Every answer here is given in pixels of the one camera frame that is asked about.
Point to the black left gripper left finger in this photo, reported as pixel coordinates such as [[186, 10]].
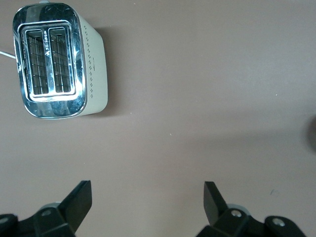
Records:
[[49, 219]]

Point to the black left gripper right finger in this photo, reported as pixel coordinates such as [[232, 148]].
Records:
[[234, 222]]

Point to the beige chrome toaster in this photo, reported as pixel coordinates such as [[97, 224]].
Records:
[[56, 61]]

